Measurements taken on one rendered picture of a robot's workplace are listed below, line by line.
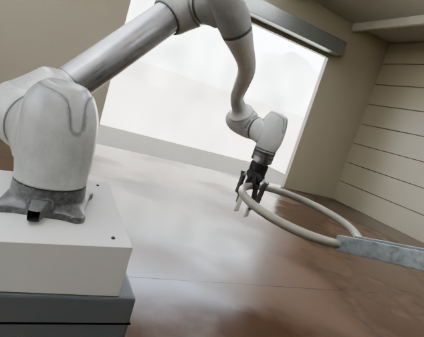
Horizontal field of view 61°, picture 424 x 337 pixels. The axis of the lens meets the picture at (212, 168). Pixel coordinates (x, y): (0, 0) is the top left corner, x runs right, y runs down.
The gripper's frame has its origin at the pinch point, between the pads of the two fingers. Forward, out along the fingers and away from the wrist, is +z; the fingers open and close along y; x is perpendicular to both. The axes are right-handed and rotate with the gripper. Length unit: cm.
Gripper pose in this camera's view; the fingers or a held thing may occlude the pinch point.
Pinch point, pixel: (243, 206)
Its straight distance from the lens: 152.4
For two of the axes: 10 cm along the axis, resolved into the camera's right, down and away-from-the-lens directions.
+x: 6.1, 0.3, 7.9
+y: 7.2, 4.0, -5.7
